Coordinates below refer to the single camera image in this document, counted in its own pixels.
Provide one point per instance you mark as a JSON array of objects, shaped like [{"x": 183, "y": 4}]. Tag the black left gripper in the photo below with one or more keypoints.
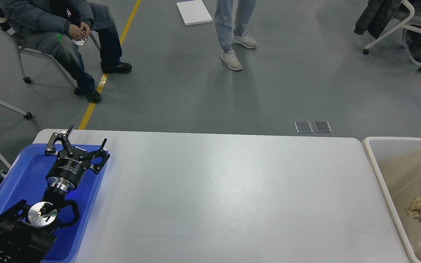
[{"x": 71, "y": 163}]

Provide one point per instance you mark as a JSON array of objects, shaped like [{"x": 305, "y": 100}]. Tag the brown paper ball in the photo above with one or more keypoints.
[{"x": 413, "y": 210}]

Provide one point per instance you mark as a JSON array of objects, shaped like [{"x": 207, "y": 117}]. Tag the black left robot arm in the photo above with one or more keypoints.
[{"x": 46, "y": 200}]

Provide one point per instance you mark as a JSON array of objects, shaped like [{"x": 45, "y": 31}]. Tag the beige plastic bin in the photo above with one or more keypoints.
[{"x": 396, "y": 162}]

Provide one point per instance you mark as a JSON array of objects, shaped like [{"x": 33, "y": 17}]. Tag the blue plastic tray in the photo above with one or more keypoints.
[{"x": 26, "y": 180}]

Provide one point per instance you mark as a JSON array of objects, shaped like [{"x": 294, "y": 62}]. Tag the seated person grey jacket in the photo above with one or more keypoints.
[{"x": 53, "y": 26}]

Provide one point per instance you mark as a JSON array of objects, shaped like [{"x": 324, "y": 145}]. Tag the right floor metal plate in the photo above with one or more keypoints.
[{"x": 322, "y": 127}]

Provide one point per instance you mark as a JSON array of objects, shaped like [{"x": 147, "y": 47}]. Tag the floor metal plate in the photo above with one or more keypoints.
[
  {"x": 322, "y": 127},
  {"x": 303, "y": 127}
]

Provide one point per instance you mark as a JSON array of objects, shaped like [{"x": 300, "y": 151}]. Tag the left floor metal plate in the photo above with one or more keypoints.
[{"x": 303, "y": 127}]

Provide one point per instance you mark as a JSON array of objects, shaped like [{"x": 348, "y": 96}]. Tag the white chair under person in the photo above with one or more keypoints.
[{"x": 22, "y": 47}]

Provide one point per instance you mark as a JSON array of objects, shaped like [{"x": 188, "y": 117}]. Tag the white chair with jacket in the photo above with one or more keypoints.
[{"x": 407, "y": 18}]

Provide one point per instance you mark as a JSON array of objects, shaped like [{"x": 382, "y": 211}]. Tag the dark jacket on chair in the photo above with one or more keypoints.
[{"x": 376, "y": 17}]

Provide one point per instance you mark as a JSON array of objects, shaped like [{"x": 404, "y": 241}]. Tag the white flat board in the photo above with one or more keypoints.
[{"x": 194, "y": 12}]

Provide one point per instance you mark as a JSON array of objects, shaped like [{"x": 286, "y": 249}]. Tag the standing person light jeans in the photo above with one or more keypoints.
[{"x": 229, "y": 34}]

